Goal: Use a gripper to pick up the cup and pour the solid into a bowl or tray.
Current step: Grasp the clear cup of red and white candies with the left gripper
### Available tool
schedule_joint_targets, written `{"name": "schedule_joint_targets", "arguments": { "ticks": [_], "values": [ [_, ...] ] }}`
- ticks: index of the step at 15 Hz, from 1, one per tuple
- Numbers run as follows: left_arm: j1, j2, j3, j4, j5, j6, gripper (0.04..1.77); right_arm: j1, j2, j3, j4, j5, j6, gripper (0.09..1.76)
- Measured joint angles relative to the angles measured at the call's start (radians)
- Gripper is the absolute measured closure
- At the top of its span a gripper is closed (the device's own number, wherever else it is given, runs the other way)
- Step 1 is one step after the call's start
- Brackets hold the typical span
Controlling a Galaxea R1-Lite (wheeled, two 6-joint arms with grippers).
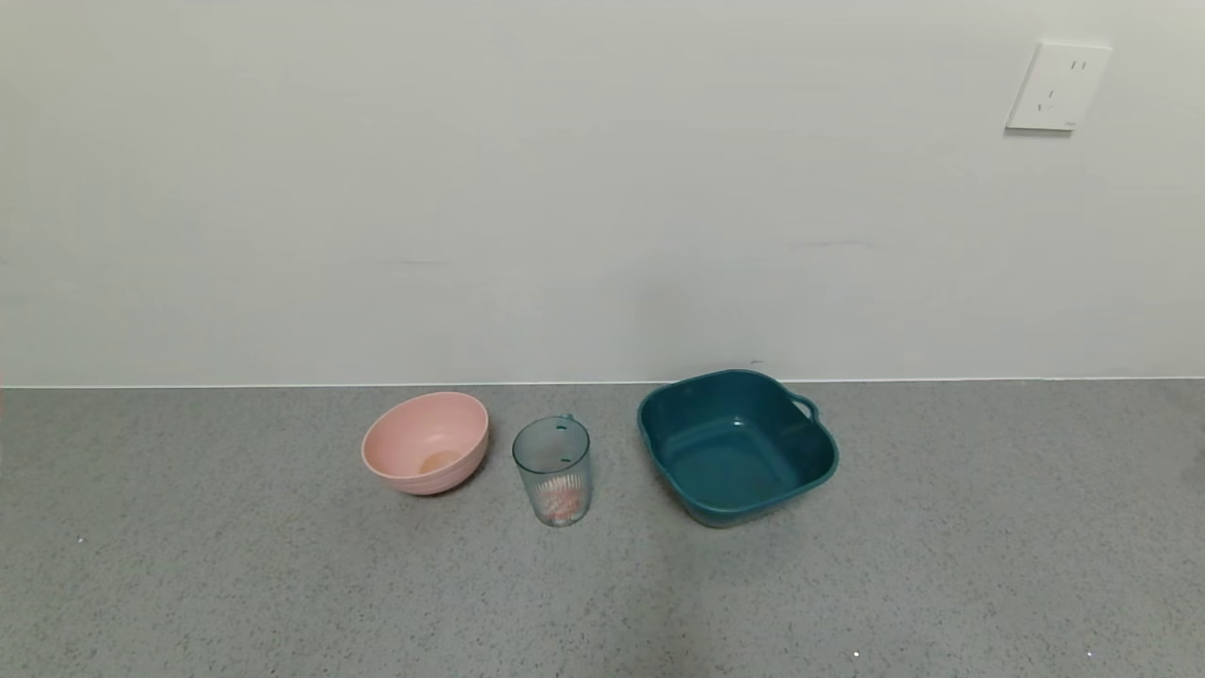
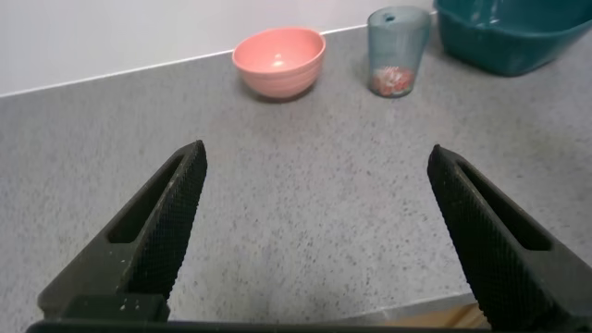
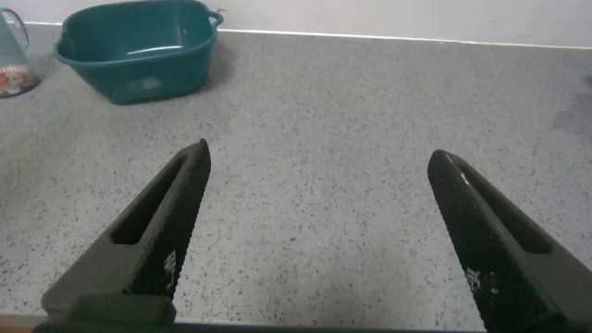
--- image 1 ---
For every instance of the transparent ribbed blue-tinted cup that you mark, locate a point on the transparent ribbed blue-tinted cup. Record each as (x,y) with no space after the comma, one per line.
(552,452)

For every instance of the pink and white solid pieces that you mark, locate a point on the pink and white solid pieces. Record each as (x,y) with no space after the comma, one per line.
(562,501)

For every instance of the pink plastic bowl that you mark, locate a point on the pink plastic bowl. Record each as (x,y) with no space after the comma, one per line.
(414,443)

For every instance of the teal square plastic basin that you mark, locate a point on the teal square plastic basin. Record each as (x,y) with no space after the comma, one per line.
(734,452)

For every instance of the white wall socket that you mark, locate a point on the white wall socket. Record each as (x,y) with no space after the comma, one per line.
(1056,85)

